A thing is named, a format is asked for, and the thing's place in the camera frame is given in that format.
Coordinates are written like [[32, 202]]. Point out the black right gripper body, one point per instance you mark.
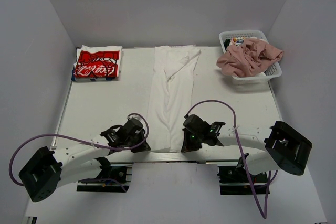
[[189, 142]]

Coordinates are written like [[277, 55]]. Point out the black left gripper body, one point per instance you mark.
[[140, 143]]

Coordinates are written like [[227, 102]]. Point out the white t-shirt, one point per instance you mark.
[[170, 96]]

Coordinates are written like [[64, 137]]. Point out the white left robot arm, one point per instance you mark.
[[86, 162]]

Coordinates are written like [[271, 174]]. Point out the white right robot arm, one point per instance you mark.
[[280, 146]]

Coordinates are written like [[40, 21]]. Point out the folded red Coca-Cola t-shirt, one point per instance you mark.
[[98, 62]]

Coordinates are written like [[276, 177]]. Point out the pink t-shirt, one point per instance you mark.
[[248, 59]]

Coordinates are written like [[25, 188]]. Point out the white plastic laundry basket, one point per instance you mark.
[[273, 71]]

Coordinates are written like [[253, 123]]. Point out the colourful garment in basket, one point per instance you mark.
[[233, 41]]

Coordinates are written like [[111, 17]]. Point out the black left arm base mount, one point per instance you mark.
[[113, 178]]

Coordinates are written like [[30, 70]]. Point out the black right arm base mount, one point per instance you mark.
[[234, 181]]

